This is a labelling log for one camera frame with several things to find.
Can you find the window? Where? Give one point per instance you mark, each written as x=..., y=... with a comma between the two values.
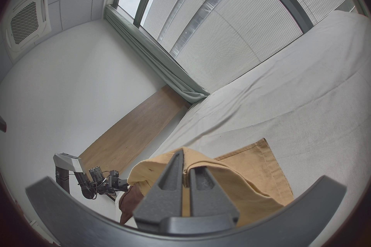
x=232, y=23

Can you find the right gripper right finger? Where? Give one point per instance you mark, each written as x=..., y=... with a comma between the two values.
x=211, y=202

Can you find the white ceiling air vent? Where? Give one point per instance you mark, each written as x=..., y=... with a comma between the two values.
x=26, y=20

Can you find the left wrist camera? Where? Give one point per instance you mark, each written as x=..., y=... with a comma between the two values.
x=114, y=174

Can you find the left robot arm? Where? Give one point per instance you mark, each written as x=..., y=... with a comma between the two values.
x=69, y=162

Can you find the blue-green curtain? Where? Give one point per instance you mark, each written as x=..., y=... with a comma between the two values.
x=150, y=57

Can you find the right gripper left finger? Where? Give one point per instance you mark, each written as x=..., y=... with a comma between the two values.
x=162, y=205

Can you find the bed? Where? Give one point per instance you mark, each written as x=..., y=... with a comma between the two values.
x=289, y=95

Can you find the tan shorts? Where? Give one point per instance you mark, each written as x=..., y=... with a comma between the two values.
x=249, y=159

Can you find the brown garment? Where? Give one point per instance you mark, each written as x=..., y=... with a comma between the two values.
x=132, y=205

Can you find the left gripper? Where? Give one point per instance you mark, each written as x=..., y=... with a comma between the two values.
x=116, y=185

